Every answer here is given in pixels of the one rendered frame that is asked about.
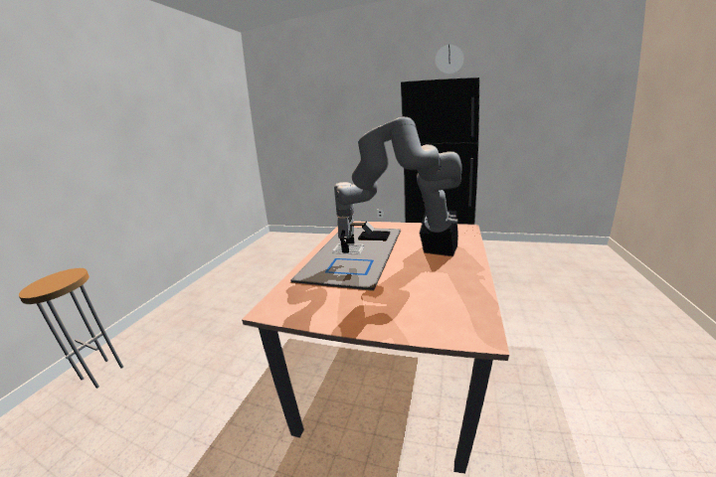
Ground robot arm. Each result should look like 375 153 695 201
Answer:
334 117 461 233

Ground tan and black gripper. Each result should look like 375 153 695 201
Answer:
337 214 355 253

